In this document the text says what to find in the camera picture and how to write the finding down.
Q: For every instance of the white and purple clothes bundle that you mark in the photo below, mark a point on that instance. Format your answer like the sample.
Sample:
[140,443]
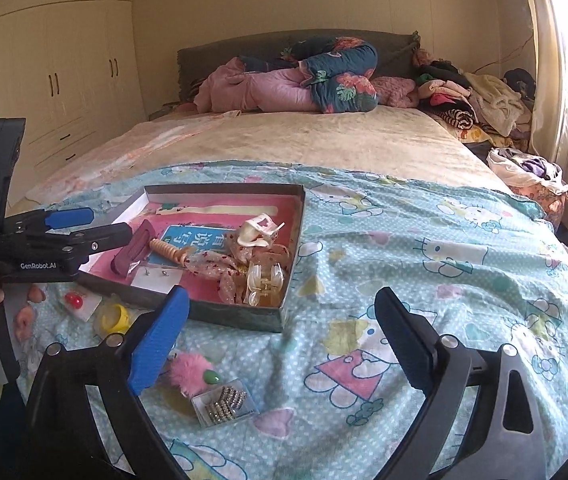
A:
[529,167]

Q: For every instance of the peach floral towel blanket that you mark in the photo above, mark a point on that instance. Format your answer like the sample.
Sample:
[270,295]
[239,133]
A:
[129,155]

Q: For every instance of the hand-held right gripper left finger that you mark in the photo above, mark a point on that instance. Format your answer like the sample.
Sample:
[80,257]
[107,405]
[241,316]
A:
[159,342]

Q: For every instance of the pink fluffy hair clip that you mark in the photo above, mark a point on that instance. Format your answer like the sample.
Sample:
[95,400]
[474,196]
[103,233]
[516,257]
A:
[189,370]

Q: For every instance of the dark blue floral quilt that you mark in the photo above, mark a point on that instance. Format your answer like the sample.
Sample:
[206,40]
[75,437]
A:
[344,85]

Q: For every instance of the yellow translucent hair clip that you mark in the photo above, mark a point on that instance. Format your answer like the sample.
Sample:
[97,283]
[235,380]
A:
[111,316]

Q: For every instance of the grey bed headboard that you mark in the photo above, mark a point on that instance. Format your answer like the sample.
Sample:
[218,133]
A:
[204,57]

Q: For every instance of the translucent yellowish claw clip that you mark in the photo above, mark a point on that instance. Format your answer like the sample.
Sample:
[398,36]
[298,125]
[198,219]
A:
[264,280]

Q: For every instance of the rhinestone clips clear packet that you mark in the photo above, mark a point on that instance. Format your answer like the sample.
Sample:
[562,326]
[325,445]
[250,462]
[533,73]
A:
[224,402]

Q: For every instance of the beige bed sheet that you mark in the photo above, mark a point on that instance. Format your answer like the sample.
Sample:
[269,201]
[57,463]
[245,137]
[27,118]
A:
[339,140]

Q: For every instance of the cream wardrobe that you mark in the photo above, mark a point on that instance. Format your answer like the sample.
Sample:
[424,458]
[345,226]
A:
[64,60]

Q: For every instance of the silver stud earrings card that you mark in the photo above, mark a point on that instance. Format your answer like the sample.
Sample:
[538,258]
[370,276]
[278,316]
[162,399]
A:
[156,280]

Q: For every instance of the cartoon cat print blanket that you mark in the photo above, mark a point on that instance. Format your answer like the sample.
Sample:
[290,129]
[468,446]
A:
[414,260]

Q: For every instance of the cream curtain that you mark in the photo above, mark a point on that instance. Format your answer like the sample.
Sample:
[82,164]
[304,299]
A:
[549,85]

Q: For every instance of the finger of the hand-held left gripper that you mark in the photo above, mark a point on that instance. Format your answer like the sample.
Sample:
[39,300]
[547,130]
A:
[69,217]
[109,240]

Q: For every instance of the pile of clothes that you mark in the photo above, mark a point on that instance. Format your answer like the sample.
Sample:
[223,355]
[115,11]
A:
[489,95]

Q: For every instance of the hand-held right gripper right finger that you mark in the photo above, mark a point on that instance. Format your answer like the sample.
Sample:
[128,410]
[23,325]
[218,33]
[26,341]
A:
[404,342]

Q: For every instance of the shallow grey cardboard box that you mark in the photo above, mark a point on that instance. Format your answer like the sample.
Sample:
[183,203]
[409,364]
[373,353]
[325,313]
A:
[244,317]

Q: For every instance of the pink quilt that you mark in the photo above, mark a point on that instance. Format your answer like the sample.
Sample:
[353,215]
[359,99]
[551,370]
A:
[264,92]

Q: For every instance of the dark red banana hair clip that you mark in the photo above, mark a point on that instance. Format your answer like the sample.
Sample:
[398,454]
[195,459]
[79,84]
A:
[131,255]

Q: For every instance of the red ball earrings card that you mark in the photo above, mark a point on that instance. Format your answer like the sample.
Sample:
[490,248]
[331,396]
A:
[74,301]

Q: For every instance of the white claw clip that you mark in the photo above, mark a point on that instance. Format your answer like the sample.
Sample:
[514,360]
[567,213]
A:
[256,232]

